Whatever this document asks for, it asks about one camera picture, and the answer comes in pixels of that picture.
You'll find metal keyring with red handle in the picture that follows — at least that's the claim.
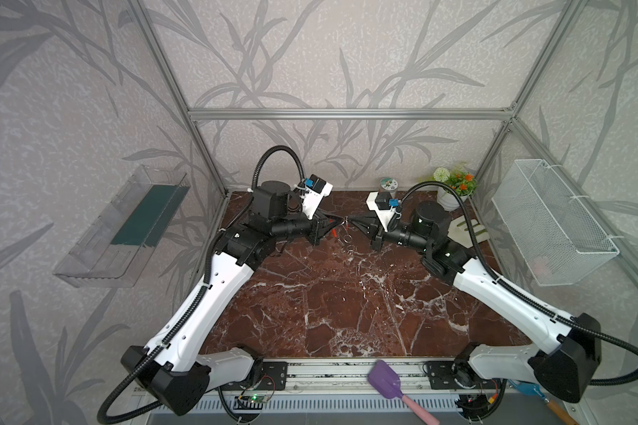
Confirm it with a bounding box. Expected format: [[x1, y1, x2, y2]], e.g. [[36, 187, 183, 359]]
[[338, 218, 354, 253]]

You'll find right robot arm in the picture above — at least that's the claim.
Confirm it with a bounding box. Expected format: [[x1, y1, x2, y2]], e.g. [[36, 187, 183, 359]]
[[348, 201, 602, 403]]

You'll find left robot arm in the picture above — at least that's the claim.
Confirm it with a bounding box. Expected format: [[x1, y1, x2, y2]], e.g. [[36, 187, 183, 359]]
[[97, 175, 340, 424]]

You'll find cream work glove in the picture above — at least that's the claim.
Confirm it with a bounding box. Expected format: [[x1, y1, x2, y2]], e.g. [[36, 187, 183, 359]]
[[448, 216, 490, 249]]

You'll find white pot with flowers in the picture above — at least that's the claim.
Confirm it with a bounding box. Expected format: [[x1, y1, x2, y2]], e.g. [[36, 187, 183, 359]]
[[432, 162, 477, 212]]

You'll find purple pink toy shovel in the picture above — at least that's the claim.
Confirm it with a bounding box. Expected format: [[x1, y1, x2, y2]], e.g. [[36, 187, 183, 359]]
[[367, 359, 440, 425]]

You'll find blue toy garden fork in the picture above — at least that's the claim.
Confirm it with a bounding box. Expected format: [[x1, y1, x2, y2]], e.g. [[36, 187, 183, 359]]
[[509, 380, 579, 425]]

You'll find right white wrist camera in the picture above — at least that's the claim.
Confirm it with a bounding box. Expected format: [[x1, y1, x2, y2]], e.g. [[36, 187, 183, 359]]
[[366, 191, 402, 232]]

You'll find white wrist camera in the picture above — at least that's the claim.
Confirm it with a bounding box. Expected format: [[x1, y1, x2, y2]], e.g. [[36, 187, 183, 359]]
[[296, 175, 333, 220], [366, 191, 402, 232]]

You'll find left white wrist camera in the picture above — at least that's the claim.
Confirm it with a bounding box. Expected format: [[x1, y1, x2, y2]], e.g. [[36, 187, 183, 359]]
[[296, 175, 333, 220]]

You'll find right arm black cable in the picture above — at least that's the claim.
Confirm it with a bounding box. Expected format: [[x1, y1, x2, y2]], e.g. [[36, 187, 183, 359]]
[[387, 181, 638, 387]]

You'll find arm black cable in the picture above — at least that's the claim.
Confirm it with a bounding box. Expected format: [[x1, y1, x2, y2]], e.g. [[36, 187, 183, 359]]
[[387, 181, 638, 387], [96, 144, 307, 425]]

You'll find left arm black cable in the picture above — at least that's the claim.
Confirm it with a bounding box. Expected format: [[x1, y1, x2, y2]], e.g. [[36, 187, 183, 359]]
[[96, 144, 307, 425]]

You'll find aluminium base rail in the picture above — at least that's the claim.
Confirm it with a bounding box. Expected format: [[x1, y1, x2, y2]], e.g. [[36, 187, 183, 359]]
[[132, 357, 581, 397]]

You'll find white wire mesh basket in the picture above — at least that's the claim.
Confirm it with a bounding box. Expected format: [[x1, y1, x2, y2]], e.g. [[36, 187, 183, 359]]
[[492, 159, 620, 287]]

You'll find clear plastic wall shelf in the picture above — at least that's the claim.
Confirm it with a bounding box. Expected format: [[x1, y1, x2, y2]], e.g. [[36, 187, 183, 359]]
[[53, 166, 191, 289]]

